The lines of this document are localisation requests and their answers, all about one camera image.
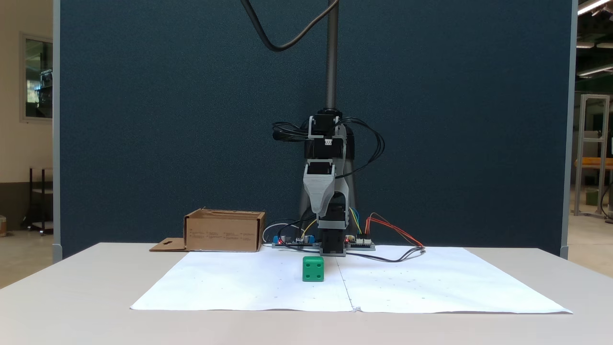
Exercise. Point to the dark blue partition panel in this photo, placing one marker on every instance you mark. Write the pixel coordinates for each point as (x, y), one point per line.
(143, 120)

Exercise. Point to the small green bin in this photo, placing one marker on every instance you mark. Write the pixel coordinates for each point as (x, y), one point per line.
(592, 197)

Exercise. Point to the green dice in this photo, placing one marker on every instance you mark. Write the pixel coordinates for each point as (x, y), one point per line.
(313, 270)

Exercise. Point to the circuit board with blue parts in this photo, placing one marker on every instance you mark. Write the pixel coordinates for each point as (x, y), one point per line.
(287, 243)

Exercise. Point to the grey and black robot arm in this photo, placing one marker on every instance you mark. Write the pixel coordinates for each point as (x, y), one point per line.
(333, 239)

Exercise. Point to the black camera tripod stand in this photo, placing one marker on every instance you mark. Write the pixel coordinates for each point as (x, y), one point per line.
(332, 57)

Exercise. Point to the framed wall window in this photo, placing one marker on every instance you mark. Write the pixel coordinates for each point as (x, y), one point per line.
(38, 72)

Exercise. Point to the grey wide fixed gripper finger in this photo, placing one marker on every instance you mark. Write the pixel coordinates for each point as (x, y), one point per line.
(318, 194)

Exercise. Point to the white paper sheet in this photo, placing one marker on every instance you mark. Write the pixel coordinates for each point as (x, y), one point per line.
(455, 282)
(239, 282)

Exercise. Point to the black shelf rack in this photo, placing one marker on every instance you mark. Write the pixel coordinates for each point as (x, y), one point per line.
(30, 201)

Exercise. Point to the aluminium profile frame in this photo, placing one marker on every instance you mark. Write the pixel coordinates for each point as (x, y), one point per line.
(578, 158)

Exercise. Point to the brown cardboard box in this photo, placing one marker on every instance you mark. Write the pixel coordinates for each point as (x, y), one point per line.
(220, 235)

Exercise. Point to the orange wooden table top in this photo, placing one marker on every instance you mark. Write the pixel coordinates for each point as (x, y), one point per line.
(598, 163)

